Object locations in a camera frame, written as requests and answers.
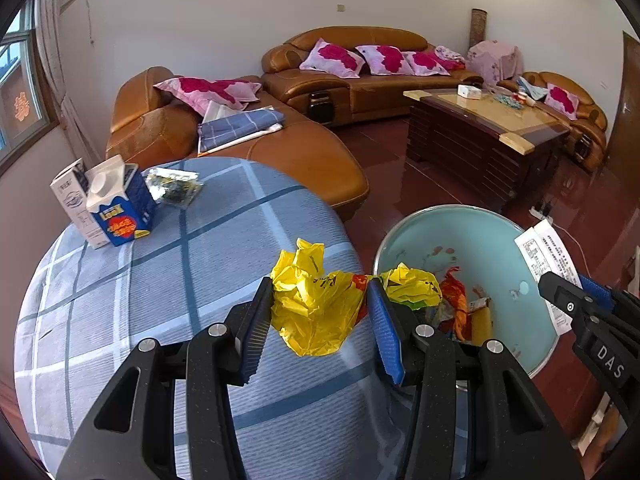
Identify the folded blue checked sheet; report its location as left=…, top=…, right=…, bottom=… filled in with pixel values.
left=197, top=106, right=286, bottom=155

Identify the light blue cartoon bucket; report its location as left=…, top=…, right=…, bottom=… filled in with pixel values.
left=372, top=204, right=562, bottom=380

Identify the long brown leather sofa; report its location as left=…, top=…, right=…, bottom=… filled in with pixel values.
left=261, top=26, right=483, bottom=128

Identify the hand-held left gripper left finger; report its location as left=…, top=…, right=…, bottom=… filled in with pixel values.
left=57, top=275, right=273, bottom=480

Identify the pink crumpled blanket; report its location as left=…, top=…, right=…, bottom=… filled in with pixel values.
left=434, top=45, right=467, bottom=70

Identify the rolled brown mat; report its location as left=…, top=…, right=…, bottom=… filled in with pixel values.
left=470, top=8, right=487, bottom=48

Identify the pink cloth cover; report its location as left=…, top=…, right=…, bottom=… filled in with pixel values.
left=467, top=40, right=521, bottom=86

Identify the silver foil snack packet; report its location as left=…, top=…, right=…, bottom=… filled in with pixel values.
left=145, top=167, right=205, bottom=209

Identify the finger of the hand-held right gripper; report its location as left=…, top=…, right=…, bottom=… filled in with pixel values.
left=580, top=274, right=640, bottom=313
left=537, top=271, right=601, bottom=318

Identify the brown wooden door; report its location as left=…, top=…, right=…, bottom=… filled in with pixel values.
left=607, top=31, right=640, bottom=171

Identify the light blue cloth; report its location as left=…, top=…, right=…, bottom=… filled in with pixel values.
left=517, top=76, right=548, bottom=101

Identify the brown leather chaise sofa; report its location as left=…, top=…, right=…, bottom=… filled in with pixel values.
left=106, top=66, right=370, bottom=223

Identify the brown leather armchair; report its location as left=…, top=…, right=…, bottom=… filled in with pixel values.
left=517, top=71, right=608, bottom=173

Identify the yellow wrapper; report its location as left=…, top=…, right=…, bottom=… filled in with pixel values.
left=379, top=263, right=443, bottom=311

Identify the yellow orange plastic bag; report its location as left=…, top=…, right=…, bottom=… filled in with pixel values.
left=270, top=238, right=370, bottom=357

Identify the white carton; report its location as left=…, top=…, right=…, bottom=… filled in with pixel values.
left=50, top=158, right=108, bottom=251

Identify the blue milk carton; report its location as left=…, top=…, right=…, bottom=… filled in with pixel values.
left=86, top=155, right=157, bottom=247

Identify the dark wooden coffee table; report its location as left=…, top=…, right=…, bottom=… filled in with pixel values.
left=403, top=85, right=571, bottom=213

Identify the white folded cloth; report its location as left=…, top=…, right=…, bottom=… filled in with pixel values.
left=202, top=100, right=236, bottom=123

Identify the pink floral pillow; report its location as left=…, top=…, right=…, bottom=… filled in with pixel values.
left=152, top=76, right=263, bottom=117
left=402, top=51, right=451, bottom=77
left=544, top=83, right=580, bottom=121
left=355, top=45, right=408, bottom=76
left=299, top=39, right=366, bottom=79

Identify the window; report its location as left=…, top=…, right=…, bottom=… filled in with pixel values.
left=0, top=2, right=61, bottom=171

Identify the red plastic bag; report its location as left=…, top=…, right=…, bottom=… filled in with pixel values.
left=439, top=266, right=471, bottom=342

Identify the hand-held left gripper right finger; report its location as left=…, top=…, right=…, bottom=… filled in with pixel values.
left=366, top=276, right=586, bottom=480

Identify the white printed packet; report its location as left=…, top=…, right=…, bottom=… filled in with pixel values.
left=515, top=224, right=583, bottom=336

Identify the pale pink curtain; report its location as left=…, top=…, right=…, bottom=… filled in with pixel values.
left=32, top=0, right=101, bottom=163

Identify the white power cable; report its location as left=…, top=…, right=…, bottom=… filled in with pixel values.
left=552, top=220, right=591, bottom=271

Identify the yellow sponge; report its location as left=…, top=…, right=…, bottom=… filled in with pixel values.
left=467, top=308, right=494, bottom=345

